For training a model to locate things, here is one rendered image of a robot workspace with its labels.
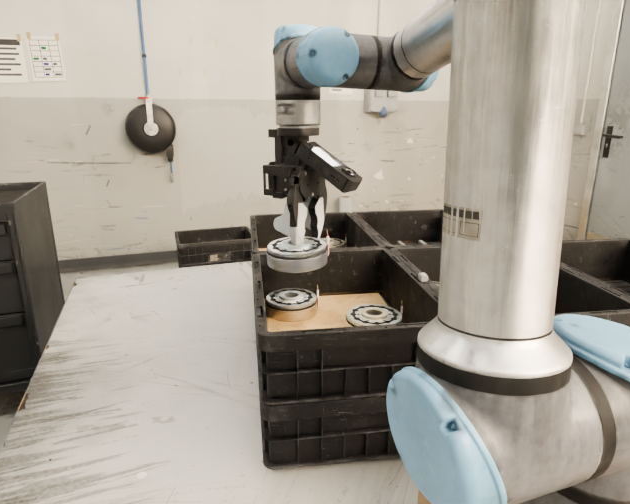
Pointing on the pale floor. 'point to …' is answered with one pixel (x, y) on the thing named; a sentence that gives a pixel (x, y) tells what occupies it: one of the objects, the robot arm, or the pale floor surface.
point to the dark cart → (15, 284)
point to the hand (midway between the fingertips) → (309, 244)
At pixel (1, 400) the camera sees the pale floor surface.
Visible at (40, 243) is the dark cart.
